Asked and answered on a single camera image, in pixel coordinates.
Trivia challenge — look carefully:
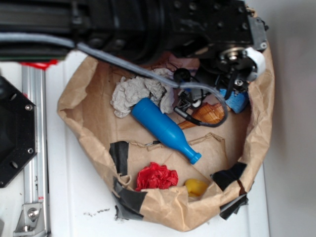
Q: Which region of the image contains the metal corner bracket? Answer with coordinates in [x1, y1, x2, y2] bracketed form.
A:
[13, 203, 46, 237]

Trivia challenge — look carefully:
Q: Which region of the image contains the white tray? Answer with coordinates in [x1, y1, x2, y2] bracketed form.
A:
[45, 51, 270, 237]

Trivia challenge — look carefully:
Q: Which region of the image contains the grey sleeved cable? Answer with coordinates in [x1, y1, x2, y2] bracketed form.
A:
[0, 32, 228, 128]

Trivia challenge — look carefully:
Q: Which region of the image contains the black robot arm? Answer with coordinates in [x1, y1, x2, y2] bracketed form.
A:
[0, 0, 267, 98]

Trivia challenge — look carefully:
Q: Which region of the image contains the black hexagonal mount plate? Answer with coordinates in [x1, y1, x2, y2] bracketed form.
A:
[0, 77, 37, 188]

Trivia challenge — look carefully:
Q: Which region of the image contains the blue plastic bottle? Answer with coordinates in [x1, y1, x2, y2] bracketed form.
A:
[131, 98, 201, 164]

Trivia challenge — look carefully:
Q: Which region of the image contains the crumpled red paper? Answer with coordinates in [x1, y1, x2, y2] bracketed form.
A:
[135, 162, 179, 191]

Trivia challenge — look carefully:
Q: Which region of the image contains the brown conch seashell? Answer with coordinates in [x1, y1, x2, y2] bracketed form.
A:
[178, 103, 231, 129]

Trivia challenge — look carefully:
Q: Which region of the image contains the crumpled white paper towel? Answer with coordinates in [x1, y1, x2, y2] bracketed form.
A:
[110, 76, 175, 119]

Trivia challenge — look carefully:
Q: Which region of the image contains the brown paper bag bin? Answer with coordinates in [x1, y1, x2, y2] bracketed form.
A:
[58, 46, 275, 231]

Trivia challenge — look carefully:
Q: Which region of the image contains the blue sponge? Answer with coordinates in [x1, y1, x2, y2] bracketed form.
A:
[225, 92, 249, 114]

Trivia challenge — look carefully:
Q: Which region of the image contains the aluminium extrusion rail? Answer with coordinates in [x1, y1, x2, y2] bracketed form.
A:
[13, 66, 51, 237]

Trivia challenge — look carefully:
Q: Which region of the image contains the yellow plastic lemon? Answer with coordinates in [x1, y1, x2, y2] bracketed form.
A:
[184, 179, 208, 197]

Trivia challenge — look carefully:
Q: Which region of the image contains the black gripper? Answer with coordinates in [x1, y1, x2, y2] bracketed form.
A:
[163, 0, 268, 116]

